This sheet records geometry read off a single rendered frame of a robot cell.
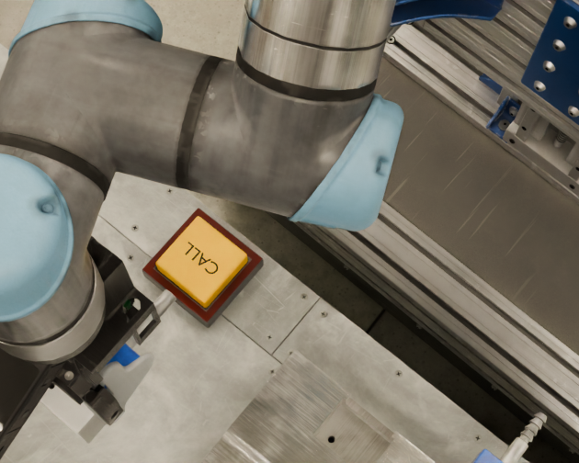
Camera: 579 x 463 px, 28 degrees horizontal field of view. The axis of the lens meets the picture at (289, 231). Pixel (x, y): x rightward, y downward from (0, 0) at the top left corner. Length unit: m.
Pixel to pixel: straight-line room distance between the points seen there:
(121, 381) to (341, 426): 0.22
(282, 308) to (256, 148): 0.48
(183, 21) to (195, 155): 1.50
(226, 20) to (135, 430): 1.17
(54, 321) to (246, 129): 0.15
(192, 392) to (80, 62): 0.49
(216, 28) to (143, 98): 1.49
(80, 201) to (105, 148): 0.03
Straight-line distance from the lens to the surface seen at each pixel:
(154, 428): 1.05
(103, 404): 0.80
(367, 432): 0.98
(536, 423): 0.97
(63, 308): 0.63
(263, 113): 0.59
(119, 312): 0.77
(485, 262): 1.72
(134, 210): 1.10
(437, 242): 1.72
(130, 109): 0.61
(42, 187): 0.58
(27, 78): 0.62
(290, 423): 0.95
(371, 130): 0.60
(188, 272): 1.04
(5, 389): 0.76
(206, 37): 2.08
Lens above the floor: 1.83
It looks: 71 degrees down
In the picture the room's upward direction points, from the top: 1 degrees clockwise
